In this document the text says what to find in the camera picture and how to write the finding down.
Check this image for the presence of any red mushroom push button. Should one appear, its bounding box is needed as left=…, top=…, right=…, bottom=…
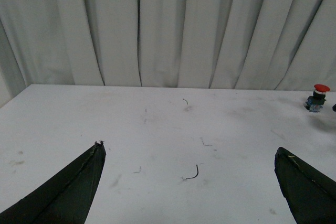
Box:
left=304, top=84, right=330, bottom=113

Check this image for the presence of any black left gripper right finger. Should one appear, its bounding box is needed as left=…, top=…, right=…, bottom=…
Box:
left=275, top=147, right=335, bottom=223

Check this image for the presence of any white curtain backdrop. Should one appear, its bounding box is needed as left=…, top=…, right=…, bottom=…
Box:
left=1, top=0, right=335, bottom=104

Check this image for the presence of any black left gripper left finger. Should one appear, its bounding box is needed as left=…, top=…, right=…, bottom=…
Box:
left=1, top=142, right=106, bottom=223

